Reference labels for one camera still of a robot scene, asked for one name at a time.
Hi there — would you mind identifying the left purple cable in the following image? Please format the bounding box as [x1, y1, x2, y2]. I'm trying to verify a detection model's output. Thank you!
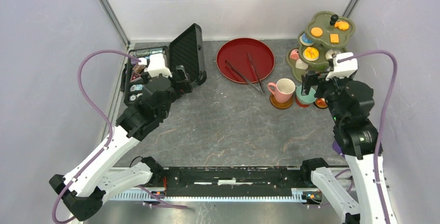
[51, 50, 188, 224]

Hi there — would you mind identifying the pink roll cake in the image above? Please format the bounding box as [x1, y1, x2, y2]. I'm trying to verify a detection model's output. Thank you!
[289, 49, 299, 61]

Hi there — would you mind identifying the black open case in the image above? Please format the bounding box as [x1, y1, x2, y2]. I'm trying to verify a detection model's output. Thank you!
[120, 23, 207, 106]

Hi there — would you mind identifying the red round tray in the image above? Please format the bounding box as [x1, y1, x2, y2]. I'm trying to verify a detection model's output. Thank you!
[216, 38, 275, 84]

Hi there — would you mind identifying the white chocolate donut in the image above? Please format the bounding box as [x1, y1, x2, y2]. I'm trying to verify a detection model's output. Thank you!
[325, 49, 343, 60]

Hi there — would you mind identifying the orange bear cookie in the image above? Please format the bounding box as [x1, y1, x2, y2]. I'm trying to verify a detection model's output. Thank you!
[334, 21, 350, 31]

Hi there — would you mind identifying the red round coaster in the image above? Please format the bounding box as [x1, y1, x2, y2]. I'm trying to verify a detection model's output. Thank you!
[295, 99, 310, 108]

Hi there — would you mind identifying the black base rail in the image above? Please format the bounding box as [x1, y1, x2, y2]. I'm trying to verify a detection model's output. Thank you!
[141, 157, 329, 199]

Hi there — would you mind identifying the orange square cracker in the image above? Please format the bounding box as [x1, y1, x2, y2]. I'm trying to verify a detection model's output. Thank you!
[329, 33, 339, 44]

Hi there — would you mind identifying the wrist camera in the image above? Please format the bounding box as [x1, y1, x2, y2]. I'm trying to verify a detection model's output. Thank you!
[325, 52, 359, 80]
[147, 53, 172, 78]

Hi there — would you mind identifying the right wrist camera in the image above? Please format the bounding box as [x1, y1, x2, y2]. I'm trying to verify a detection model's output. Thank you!
[325, 52, 359, 80]

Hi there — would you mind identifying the green three-tier stand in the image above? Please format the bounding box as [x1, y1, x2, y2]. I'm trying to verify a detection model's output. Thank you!
[286, 11, 355, 82]

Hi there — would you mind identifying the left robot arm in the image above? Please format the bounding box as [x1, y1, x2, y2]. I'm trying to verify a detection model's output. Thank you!
[49, 65, 193, 221]

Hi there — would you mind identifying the brown saucer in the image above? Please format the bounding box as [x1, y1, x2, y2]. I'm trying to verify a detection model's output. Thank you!
[269, 94, 294, 110]

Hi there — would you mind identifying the mint green cup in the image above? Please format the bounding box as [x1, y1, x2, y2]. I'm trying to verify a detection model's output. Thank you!
[295, 86, 317, 105]

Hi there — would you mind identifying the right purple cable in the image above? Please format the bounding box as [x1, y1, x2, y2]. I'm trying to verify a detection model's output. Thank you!
[306, 50, 398, 224]

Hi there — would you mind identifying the round orange cookie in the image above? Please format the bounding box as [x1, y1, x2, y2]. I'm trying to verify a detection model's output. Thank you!
[310, 27, 323, 37]

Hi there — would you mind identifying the blue frosted donut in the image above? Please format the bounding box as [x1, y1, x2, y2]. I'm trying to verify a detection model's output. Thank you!
[299, 32, 314, 47]

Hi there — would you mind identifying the white roll cake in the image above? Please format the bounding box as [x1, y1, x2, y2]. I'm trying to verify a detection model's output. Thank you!
[295, 59, 309, 70]

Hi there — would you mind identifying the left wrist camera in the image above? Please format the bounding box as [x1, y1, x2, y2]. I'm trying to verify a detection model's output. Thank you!
[147, 53, 172, 78]

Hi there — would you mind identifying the yellow frosted donut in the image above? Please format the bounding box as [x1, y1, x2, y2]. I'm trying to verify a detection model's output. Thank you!
[303, 47, 320, 61]

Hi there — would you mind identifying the purple cable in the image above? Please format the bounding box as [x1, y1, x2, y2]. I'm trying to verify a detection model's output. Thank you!
[306, 50, 398, 224]
[51, 50, 188, 224]

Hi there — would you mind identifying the purple plastic holder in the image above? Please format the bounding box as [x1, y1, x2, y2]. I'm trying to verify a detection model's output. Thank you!
[332, 141, 345, 157]

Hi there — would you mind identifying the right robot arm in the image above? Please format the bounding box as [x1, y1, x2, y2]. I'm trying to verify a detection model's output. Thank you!
[299, 71, 397, 223]

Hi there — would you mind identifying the pink mug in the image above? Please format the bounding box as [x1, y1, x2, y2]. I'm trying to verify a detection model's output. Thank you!
[267, 78, 296, 103]

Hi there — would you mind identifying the small orange cup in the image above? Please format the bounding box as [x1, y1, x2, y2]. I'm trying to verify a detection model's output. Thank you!
[314, 98, 328, 109]

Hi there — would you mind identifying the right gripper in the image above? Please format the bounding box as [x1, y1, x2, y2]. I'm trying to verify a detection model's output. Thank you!
[300, 68, 354, 122]

